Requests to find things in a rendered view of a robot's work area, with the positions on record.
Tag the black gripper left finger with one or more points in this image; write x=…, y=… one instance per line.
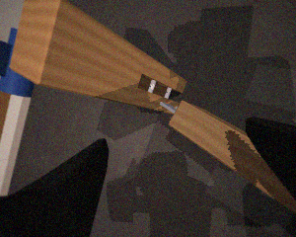
x=63, y=202

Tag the brown wooden board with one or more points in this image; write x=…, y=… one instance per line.
x=230, y=145

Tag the wooden post with slot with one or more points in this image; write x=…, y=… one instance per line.
x=59, y=46

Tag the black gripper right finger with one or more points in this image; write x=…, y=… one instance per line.
x=276, y=144

